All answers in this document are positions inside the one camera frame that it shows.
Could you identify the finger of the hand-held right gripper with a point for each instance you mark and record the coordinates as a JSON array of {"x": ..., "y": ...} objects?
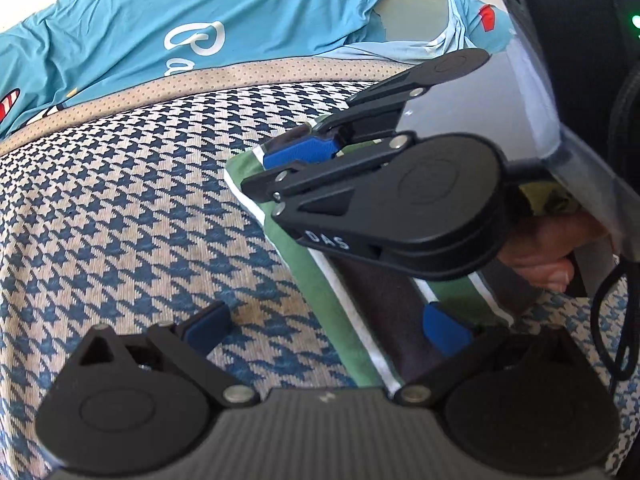
[
  {"x": 300, "y": 150},
  {"x": 325, "y": 185}
]

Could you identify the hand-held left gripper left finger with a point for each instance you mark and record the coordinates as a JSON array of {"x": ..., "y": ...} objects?
[{"x": 205, "y": 330}]

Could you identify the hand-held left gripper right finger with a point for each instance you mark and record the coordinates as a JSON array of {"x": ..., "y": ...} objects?
[{"x": 445, "y": 327}]

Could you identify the green grey striped t-shirt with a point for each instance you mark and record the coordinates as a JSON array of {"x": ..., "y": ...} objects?
[{"x": 350, "y": 300}]

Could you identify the person's right hand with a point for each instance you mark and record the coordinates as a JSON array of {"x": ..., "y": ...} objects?
[{"x": 540, "y": 240}]

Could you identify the blue houndstooth cloth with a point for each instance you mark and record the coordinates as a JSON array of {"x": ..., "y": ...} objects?
[{"x": 125, "y": 235}]

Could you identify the light blue cloth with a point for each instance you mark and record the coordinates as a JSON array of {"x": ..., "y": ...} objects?
[{"x": 400, "y": 50}]

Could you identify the teal airplane print garment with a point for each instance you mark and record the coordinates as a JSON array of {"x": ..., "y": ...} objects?
[{"x": 250, "y": 10}]

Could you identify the blue shark print bumper cover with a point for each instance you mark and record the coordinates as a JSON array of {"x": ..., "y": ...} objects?
[{"x": 480, "y": 40}]

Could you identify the grey padded bed bumper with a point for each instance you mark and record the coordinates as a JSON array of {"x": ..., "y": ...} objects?
[{"x": 415, "y": 15}]

